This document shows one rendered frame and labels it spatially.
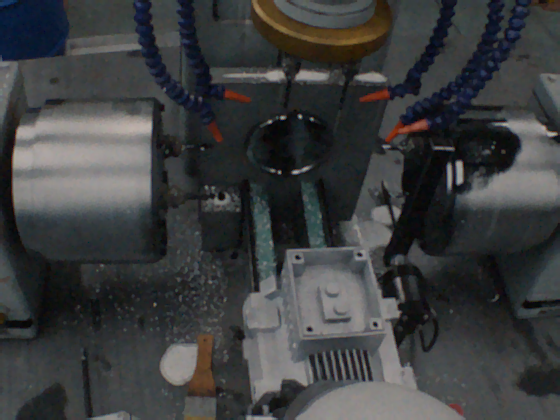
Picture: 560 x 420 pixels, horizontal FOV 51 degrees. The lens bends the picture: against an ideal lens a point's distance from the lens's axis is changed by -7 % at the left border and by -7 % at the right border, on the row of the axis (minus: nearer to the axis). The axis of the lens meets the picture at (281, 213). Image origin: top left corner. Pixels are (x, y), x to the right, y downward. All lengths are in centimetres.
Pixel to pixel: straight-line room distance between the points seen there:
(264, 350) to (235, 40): 52
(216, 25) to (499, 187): 51
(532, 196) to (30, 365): 84
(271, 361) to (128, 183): 29
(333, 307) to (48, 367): 53
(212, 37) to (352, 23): 35
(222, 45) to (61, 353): 58
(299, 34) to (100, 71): 88
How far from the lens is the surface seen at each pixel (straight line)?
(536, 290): 116
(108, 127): 85
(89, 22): 317
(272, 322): 77
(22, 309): 103
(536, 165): 97
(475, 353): 115
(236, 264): 112
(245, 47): 105
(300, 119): 99
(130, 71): 153
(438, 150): 76
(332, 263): 78
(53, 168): 84
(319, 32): 74
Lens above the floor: 175
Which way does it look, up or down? 51 degrees down
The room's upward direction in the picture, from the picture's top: 10 degrees clockwise
